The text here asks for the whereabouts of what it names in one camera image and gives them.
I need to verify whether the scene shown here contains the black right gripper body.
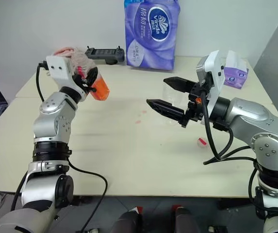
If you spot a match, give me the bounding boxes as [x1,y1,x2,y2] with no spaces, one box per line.
[180,81,210,128]

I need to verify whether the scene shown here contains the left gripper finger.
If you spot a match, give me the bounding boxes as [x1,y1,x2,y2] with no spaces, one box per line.
[87,67,99,86]

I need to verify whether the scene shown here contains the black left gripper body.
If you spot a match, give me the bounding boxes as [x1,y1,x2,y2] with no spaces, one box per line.
[73,72,97,97]

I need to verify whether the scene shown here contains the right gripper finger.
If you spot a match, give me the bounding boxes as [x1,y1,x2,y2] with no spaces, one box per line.
[146,99,186,122]
[163,76,198,94]

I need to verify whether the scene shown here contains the bottle with orange liquid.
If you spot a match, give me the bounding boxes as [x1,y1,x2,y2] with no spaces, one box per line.
[68,52,111,101]

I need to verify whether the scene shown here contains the clear wine glass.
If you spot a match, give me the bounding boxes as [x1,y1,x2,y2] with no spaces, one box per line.
[162,83,190,126]

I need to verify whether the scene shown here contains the grey handheld controller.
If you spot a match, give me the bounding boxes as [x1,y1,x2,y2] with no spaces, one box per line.
[84,45,126,65]

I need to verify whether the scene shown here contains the pink folded towel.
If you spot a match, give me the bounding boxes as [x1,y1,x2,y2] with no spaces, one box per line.
[53,46,87,59]

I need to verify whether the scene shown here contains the small purple tissue box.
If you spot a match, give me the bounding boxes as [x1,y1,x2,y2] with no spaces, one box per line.
[222,50,250,89]

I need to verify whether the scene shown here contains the large purple Vinda tissue pack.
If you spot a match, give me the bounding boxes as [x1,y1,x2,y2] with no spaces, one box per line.
[123,0,181,73]

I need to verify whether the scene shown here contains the dark rounded shape red tip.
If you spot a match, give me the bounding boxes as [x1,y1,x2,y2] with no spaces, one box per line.
[171,205,200,233]
[111,206,143,233]

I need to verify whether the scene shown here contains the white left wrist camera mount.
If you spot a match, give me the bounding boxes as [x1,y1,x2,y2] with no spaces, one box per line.
[46,55,87,102]

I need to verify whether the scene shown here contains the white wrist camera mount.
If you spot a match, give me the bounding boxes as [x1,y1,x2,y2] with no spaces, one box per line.
[46,55,87,102]
[196,50,226,126]

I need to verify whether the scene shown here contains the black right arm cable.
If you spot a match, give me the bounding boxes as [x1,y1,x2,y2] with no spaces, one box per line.
[200,90,262,209]

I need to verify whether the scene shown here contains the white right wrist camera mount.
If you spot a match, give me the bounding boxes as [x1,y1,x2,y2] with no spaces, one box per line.
[196,50,226,126]

